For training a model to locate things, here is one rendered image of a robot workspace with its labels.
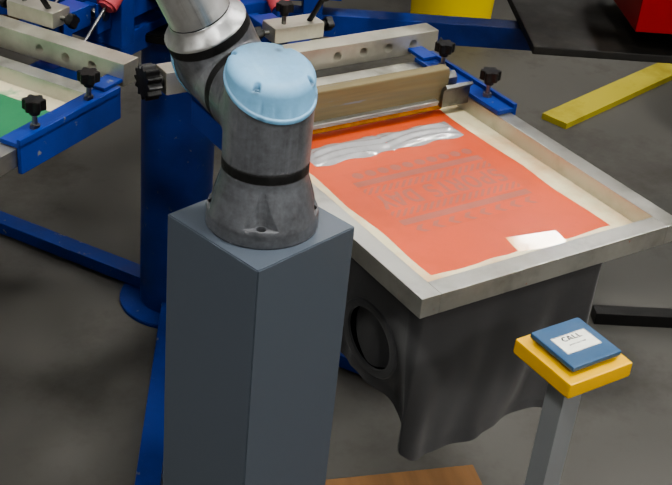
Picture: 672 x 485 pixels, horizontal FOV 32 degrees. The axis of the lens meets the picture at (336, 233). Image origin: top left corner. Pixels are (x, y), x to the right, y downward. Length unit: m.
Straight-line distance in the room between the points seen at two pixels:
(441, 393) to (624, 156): 2.69
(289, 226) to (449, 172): 0.82
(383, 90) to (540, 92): 2.80
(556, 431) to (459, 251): 0.36
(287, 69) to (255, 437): 0.52
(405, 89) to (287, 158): 0.98
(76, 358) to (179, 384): 1.60
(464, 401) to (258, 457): 0.64
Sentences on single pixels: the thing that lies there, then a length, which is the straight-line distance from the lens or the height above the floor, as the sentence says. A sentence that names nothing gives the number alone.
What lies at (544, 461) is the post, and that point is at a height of 0.74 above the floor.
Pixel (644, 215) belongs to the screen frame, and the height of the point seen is 0.98.
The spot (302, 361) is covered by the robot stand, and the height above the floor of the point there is 1.01.
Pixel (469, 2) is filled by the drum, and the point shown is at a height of 0.21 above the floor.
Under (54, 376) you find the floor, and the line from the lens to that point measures 3.26.
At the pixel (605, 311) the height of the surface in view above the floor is 0.04.
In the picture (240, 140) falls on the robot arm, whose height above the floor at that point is 1.34.
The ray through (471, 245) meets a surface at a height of 0.96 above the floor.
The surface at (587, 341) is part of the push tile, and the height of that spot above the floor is 0.97.
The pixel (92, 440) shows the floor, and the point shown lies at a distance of 3.05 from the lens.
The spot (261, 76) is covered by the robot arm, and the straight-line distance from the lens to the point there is 1.46.
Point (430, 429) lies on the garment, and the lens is 2.24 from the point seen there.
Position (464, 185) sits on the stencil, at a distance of 2.26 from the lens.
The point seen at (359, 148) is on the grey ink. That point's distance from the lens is 2.33.
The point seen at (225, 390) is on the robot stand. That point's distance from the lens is 1.64.
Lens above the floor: 2.01
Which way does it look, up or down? 31 degrees down
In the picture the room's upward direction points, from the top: 6 degrees clockwise
